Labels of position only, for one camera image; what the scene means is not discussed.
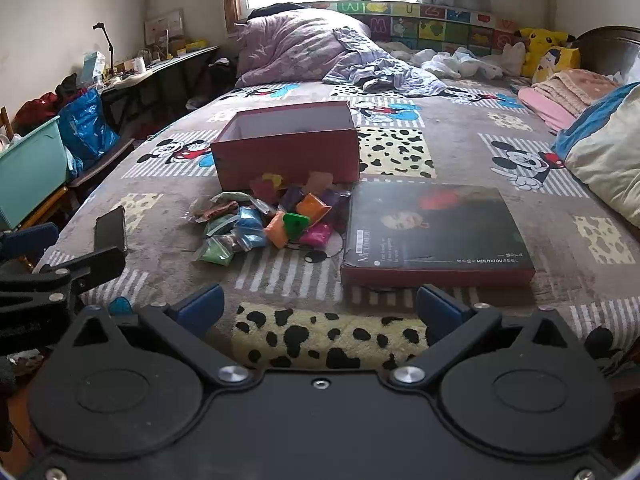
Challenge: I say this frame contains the crumpled blue-grey clothing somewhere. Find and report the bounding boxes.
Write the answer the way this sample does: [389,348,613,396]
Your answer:
[322,56,447,99]

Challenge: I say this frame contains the pile of coloured clay bags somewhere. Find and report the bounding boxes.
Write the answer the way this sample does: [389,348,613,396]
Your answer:
[187,171,351,267]

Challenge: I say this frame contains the purple quilt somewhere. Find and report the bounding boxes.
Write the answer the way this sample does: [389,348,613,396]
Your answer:
[234,9,373,88]

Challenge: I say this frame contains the yellow plush toy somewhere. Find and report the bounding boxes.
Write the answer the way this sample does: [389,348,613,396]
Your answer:
[515,26,582,81]

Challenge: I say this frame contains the blue plastic bag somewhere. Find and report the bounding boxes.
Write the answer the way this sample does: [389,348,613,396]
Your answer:
[57,87,122,172]

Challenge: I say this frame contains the teal plastic storage bin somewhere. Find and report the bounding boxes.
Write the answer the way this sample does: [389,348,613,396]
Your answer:
[0,115,69,231]

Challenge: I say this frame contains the black smartphone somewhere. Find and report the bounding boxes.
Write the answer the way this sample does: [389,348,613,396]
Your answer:
[94,205,129,257]

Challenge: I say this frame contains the blue and cream pillow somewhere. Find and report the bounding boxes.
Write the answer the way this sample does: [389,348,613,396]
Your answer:
[550,81,640,202]

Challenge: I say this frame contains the cardboard box with pictures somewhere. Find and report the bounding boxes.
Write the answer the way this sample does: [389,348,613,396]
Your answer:
[144,8,186,57]

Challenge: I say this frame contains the colourful alphabet foam mat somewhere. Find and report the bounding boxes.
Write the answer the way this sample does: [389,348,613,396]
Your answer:
[310,0,528,58]

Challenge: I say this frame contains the dark printed box lid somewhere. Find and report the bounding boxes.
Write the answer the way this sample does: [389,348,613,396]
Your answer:
[340,180,537,289]

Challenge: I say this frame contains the red clothing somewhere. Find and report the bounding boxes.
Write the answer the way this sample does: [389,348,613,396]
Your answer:
[14,91,62,128]

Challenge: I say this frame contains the green plastic clay tool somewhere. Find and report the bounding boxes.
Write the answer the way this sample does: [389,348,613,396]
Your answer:
[282,212,312,242]

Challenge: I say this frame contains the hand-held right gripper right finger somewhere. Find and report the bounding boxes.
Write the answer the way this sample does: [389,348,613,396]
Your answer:
[391,285,583,388]

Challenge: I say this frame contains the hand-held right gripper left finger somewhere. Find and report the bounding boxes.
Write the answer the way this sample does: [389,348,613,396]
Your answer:
[60,284,251,388]

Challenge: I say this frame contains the black phone stand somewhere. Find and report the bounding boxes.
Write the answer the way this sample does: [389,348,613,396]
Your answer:
[92,22,119,68]

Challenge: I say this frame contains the pink cardboard box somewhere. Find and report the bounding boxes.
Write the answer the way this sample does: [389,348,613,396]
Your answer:
[210,100,361,192]

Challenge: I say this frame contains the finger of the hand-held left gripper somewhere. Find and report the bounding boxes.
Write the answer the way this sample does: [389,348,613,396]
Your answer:
[0,224,60,262]
[0,247,127,306]

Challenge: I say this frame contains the dark wooden headboard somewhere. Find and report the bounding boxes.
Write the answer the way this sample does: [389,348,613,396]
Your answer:
[572,26,640,81]

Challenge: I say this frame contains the folded pink blanket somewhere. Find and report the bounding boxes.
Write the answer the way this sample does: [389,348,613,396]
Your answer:
[517,69,622,132]

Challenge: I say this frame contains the white crumpled clothes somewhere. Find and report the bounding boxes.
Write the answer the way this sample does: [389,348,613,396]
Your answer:
[419,46,503,80]

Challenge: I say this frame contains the cluttered dark desk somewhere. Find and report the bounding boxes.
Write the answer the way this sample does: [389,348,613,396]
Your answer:
[97,44,222,111]

